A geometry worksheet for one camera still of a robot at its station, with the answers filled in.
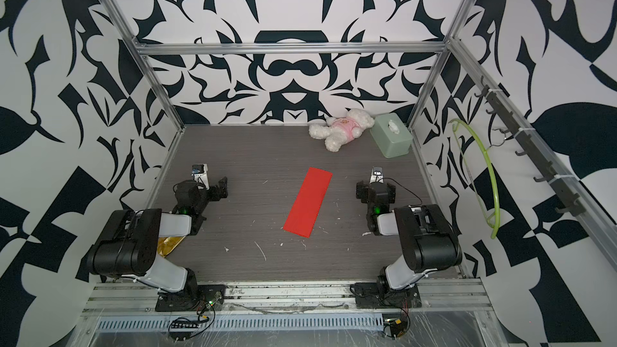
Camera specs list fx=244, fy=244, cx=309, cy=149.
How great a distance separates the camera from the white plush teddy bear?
1.04 metres

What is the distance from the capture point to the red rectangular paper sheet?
91 cm

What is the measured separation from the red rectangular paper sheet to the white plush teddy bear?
0.13m
